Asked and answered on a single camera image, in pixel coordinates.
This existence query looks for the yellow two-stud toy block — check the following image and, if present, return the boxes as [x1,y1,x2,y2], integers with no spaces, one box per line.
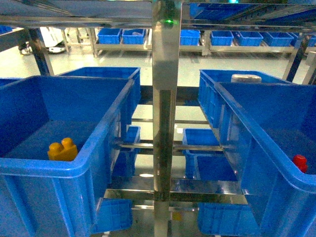
[47,137,78,161]

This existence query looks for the red one-stud toy block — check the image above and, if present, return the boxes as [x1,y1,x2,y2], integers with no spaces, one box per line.
[292,154,308,173]

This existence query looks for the blue bin behind left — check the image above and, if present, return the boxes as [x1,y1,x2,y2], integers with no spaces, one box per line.
[58,66,141,125]

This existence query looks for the blue bin behind right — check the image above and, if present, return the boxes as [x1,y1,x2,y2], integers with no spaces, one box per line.
[198,69,291,128]

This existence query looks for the white cylindrical container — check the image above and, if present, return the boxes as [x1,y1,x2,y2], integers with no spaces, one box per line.
[231,74,262,83]

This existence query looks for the large blue bin right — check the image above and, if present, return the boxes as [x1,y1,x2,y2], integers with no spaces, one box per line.
[215,82,316,237]

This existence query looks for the large blue bin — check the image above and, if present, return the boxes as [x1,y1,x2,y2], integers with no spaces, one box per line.
[0,76,134,237]
[215,82,316,237]

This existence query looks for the large blue bin left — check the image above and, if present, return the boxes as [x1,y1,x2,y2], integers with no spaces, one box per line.
[0,76,134,237]

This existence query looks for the stainless steel rack frame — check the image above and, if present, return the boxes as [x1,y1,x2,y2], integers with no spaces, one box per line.
[0,0,316,237]

